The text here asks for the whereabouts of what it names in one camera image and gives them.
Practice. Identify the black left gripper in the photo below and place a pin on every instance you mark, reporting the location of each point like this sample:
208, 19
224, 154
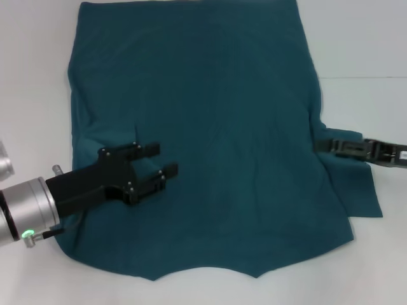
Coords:
105, 174

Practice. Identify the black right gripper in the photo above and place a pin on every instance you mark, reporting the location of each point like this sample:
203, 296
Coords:
388, 155

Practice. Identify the teal blue shirt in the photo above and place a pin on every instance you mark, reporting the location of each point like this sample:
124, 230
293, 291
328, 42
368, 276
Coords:
206, 95

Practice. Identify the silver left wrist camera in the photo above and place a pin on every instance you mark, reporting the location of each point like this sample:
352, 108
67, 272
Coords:
5, 165

